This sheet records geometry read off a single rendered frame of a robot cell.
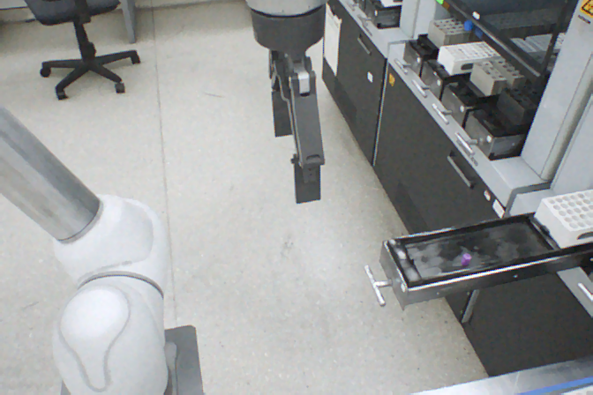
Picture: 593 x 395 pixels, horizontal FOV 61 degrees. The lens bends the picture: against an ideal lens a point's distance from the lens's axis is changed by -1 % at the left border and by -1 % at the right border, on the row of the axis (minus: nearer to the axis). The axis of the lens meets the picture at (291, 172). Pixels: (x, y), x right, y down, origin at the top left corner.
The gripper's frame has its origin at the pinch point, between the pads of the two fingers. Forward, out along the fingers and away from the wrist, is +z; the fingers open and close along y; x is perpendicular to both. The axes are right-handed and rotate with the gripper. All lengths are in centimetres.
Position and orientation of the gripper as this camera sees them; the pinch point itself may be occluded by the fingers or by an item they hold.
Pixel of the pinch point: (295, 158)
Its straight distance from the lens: 64.0
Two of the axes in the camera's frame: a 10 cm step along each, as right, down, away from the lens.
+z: 0.4, 7.6, 6.5
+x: 9.8, -1.7, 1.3
